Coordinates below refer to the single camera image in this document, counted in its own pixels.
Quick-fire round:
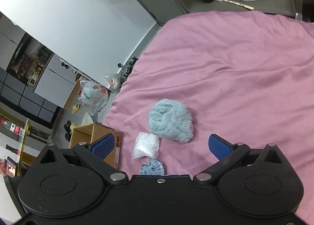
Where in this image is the cardboard box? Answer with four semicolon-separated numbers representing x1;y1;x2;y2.
69;122;122;169

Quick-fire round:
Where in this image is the water bottle red label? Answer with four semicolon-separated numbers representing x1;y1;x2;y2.
1;119;25;137

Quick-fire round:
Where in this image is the black slipper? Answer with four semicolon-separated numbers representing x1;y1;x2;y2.
63;120;72;142

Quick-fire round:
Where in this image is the round white yellow table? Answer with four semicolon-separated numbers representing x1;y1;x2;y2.
1;122;36;222

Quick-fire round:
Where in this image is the tablet with orange screen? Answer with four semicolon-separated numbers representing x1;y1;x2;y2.
5;157;17;178

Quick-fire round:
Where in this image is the small clear trash bag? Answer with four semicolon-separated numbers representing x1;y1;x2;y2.
105;73;122;90

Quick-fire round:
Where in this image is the grey sneaker pair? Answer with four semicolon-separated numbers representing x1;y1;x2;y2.
121;57;138;81

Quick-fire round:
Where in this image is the white plastic packet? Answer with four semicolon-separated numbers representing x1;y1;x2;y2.
132;132;160;159

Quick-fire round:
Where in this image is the small blue grey cloth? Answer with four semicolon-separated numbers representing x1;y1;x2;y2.
140;159;165;176

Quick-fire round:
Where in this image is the pink bed sheet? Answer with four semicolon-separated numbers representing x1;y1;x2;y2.
103;11;313;224

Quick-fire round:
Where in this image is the yellow slipper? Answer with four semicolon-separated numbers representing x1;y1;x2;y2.
71;103;81;115

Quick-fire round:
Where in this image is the white kitchen cabinet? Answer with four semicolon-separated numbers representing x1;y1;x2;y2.
34;54;78;108

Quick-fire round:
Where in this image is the light blue fluffy towel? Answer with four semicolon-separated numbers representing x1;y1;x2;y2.
148;99;194;143

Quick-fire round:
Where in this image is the white plastic shopping bag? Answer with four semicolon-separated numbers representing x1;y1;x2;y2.
78;80;109;112

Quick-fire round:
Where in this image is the beige cloth on floor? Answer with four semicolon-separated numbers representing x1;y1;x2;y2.
81;112;98;126

